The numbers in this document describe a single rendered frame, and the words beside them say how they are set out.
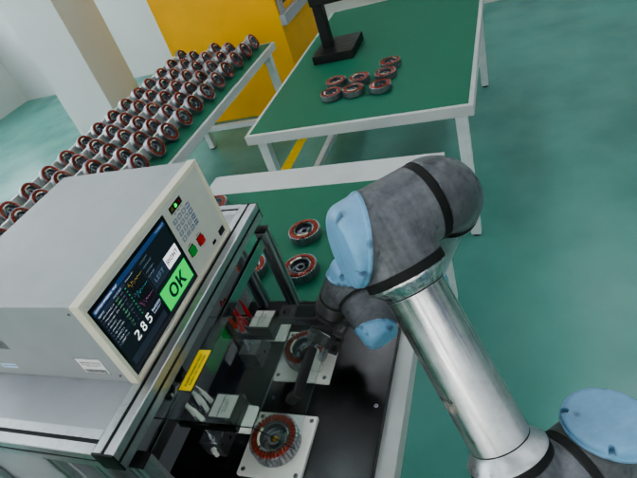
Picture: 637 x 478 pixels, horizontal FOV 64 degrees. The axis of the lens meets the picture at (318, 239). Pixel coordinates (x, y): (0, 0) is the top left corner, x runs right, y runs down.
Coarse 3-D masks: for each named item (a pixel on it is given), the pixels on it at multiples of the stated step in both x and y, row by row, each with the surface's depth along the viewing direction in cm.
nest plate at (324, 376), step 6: (330, 354) 129; (324, 360) 128; (330, 360) 128; (324, 366) 127; (330, 366) 126; (318, 372) 126; (324, 372) 126; (330, 372) 125; (318, 378) 125; (324, 378) 124; (330, 378) 125
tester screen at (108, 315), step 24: (168, 240) 103; (144, 264) 96; (120, 288) 90; (144, 288) 96; (96, 312) 85; (120, 312) 90; (144, 312) 95; (168, 312) 101; (120, 336) 90; (144, 336) 95
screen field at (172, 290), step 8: (184, 264) 107; (176, 272) 104; (184, 272) 107; (176, 280) 104; (184, 280) 107; (168, 288) 102; (176, 288) 104; (184, 288) 107; (168, 296) 102; (176, 296) 104; (168, 304) 102
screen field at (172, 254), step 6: (174, 246) 104; (168, 252) 102; (174, 252) 104; (168, 258) 102; (174, 258) 104; (162, 264) 101; (168, 264) 102; (156, 270) 99; (162, 270) 100; (168, 270) 102; (156, 276) 99; (162, 276) 100; (156, 282) 99; (156, 288) 99
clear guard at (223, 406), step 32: (224, 320) 108; (256, 320) 105; (288, 320) 102; (192, 352) 103; (224, 352) 100; (256, 352) 98; (288, 352) 97; (320, 352) 100; (224, 384) 94; (256, 384) 92; (288, 384) 93; (160, 416) 93; (192, 416) 90; (224, 416) 88; (256, 416) 87; (288, 416) 89
